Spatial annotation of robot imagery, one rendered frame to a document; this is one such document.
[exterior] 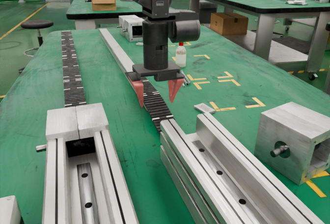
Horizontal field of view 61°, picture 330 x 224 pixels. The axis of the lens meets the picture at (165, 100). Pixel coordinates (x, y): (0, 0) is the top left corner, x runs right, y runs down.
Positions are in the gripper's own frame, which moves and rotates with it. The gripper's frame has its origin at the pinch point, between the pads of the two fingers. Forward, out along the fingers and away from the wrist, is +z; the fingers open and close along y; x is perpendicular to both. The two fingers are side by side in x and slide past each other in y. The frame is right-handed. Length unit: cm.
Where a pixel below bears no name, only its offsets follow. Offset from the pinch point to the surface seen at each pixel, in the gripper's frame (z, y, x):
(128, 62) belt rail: 0.2, 0.4, 34.1
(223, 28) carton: 50, 193, 295
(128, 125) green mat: 3.1, -8.1, -3.9
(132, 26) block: -4, 12, 77
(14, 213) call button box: -2.2, -28.1, -29.2
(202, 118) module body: -5.3, 2.5, -20.0
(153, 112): 0.9, -1.9, -3.7
